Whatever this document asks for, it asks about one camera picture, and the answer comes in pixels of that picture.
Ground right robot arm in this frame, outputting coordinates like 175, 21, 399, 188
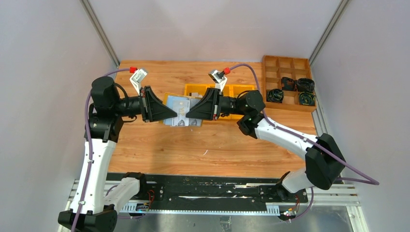
186, 88, 345, 193

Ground black coiled strap right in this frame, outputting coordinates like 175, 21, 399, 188
295, 78, 316, 93

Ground black green coiled strap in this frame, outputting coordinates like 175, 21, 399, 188
299, 92, 316, 106

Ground black coiled strap upper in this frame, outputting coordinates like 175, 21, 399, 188
281, 77, 295, 92

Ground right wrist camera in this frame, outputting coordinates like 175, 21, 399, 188
208, 70, 228, 91

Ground black coiled strap left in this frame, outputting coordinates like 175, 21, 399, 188
267, 89, 284, 103

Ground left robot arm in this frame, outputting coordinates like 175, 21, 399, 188
58, 76, 177, 232

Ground aluminium frame rail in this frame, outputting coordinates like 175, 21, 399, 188
58, 173, 369, 232

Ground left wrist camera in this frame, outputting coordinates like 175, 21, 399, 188
129, 67, 148, 95

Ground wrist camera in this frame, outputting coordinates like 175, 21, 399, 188
208, 70, 228, 91
129, 67, 148, 95

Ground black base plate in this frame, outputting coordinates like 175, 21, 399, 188
121, 174, 325, 217

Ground grey cards in left bin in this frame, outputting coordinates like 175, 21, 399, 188
189, 92, 203, 98

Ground yellow three-compartment bin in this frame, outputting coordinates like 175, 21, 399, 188
184, 84, 255, 120

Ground wooden compartment tray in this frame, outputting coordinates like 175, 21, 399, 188
261, 55, 316, 113

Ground white VIP credit card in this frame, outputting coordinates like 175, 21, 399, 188
166, 97, 190, 127

